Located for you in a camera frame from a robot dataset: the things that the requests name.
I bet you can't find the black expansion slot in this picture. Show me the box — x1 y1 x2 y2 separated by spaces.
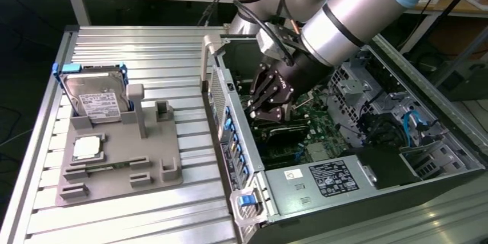
264 152 298 168

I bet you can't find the silver hard disk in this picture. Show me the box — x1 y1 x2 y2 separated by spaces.
62 72 129 125

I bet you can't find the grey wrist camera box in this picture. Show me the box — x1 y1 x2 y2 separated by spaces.
256 22 301 62

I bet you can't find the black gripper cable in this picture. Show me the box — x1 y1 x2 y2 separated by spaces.
232 0 296 67

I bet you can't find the grey plastic parts rack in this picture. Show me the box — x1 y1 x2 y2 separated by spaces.
56 83 186 207

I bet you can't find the light blue wire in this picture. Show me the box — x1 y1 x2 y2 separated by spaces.
401 110 425 147

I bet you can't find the cluttered wooden desk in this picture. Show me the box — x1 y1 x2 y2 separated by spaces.
401 0 488 53

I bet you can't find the green RAM stick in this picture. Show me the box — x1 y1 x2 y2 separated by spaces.
86 162 133 172

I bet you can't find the silver chipset heatsink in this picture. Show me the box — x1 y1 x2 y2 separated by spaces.
306 143 330 161

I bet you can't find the metal socket cover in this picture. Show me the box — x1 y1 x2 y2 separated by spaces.
294 89 320 107

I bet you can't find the black equipment case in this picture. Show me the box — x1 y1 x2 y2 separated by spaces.
437 61 488 102

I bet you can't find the open black PC case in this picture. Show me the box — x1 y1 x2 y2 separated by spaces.
200 34 488 244

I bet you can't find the grey power supply unit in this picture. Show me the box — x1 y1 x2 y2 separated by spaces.
262 155 378 216

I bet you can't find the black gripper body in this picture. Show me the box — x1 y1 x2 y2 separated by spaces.
272 50 333 104

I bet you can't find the metal disk bay cage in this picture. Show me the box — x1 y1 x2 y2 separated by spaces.
326 61 382 119

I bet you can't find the silver CPU chip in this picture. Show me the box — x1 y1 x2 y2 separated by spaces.
73 137 104 159

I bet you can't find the blue card retainer strip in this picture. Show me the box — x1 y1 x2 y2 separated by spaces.
224 106 252 183

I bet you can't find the green motherboard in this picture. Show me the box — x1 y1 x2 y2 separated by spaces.
237 83 352 170

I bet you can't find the hard disk drive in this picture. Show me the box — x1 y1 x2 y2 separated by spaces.
50 61 134 119

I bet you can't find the black plastic shroud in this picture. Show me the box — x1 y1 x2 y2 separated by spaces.
353 148 422 189

